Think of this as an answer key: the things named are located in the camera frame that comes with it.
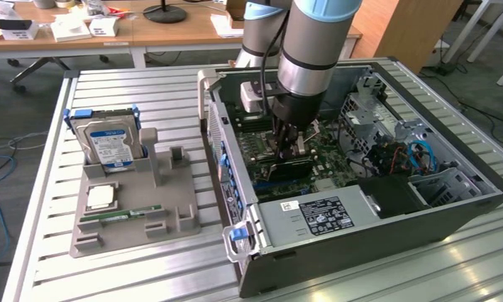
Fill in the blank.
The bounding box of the black open PC case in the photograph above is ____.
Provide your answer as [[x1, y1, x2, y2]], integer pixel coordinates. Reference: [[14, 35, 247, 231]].
[[196, 61, 503, 299]]

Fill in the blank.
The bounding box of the white paper stack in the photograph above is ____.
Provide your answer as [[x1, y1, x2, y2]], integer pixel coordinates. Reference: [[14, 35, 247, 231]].
[[211, 13, 245, 39]]

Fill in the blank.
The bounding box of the grey parts rack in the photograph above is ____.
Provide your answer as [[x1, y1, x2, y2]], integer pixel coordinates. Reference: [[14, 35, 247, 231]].
[[70, 127, 203, 259]]

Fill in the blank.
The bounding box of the white box with roll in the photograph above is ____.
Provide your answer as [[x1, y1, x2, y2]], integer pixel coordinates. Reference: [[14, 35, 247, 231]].
[[50, 18, 92, 42]]

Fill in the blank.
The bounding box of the grey power supply unit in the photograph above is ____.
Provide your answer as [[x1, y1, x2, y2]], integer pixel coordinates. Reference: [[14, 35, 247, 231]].
[[257, 184, 381, 248]]

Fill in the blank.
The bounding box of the blue expansion slot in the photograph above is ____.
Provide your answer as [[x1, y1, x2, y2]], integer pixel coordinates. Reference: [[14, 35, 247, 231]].
[[251, 178, 275, 191]]

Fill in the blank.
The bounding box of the green RAM stick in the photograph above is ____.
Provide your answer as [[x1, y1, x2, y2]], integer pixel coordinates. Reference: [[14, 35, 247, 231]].
[[80, 204, 163, 224]]

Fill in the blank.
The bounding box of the small white labelled box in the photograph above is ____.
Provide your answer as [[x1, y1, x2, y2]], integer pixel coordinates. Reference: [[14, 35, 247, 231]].
[[88, 17, 119, 38]]

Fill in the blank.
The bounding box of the green motherboard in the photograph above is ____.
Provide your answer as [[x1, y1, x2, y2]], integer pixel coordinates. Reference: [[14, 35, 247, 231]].
[[228, 103, 363, 202]]

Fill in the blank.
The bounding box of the brown cardboard box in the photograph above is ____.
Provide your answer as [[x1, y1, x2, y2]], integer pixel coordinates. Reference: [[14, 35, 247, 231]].
[[227, 0, 248, 22]]

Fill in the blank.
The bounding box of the metal socket cover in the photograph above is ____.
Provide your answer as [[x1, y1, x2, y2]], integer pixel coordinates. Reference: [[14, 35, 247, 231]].
[[304, 118, 323, 148]]

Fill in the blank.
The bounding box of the wooden desk white frame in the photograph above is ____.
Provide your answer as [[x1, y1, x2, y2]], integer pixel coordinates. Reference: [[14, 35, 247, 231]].
[[0, 0, 364, 69]]

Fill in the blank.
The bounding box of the CPU socket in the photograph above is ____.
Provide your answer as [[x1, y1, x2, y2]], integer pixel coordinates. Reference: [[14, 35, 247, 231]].
[[260, 130, 279, 157]]

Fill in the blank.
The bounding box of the silver CPU chip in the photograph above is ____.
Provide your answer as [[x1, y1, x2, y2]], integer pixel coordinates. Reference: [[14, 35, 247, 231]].
[[87, 186, 115, 210]]

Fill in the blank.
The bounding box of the hard disk in blue carrier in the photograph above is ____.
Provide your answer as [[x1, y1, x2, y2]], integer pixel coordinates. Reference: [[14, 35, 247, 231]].
[[63, 105, 147, 174]]

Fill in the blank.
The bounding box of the wooden cabinet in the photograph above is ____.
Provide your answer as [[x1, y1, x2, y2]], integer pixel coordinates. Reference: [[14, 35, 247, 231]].
[[348, 0, 465, 69]]

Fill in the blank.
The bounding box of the orange wire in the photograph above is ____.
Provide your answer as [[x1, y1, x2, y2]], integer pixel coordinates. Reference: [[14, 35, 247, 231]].
[[392, 146, 404, 174]]

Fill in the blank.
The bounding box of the black round lamp base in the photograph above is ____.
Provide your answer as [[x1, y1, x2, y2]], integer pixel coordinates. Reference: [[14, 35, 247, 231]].
[[142, 0, 189, 23]]

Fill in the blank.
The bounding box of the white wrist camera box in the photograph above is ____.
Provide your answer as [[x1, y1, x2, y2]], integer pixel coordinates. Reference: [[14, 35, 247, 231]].
[[240, 81, 279, 113]]

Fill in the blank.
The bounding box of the blue wire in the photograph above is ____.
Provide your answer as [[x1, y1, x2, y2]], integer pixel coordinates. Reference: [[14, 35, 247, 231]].
[[407, 140, 440, 174]]

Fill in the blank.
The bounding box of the white box black top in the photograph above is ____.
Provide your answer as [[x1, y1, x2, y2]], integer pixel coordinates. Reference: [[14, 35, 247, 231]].
[[0, 19, 40, 41]]

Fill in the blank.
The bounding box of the black office chair base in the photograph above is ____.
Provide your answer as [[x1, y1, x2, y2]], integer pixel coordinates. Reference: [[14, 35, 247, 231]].
[[8, 56, 112, 94]]

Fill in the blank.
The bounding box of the perforated metal drive cage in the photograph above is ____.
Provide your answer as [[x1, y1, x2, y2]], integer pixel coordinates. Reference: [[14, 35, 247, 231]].
[[340, 92, 404, 158]]

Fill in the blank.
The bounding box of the metal disk bay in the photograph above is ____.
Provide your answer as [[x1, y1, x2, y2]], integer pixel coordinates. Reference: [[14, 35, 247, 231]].
[[409, 168, 494, 208]]

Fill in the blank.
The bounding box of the graphics card with metal bracket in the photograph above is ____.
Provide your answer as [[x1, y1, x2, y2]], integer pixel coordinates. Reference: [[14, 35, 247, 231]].
[[267, 158, 315, 183]]

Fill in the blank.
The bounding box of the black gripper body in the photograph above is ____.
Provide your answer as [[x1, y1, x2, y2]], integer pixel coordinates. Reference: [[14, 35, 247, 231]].
[[271, 92, 327, 131]]

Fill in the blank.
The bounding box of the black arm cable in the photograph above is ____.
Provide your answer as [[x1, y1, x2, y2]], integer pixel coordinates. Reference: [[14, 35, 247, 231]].
[[260, 14, 289, 118]]

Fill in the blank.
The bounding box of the white table frame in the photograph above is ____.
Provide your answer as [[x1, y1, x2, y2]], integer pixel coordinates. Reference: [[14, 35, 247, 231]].
[[442, 0, 503, 64]]

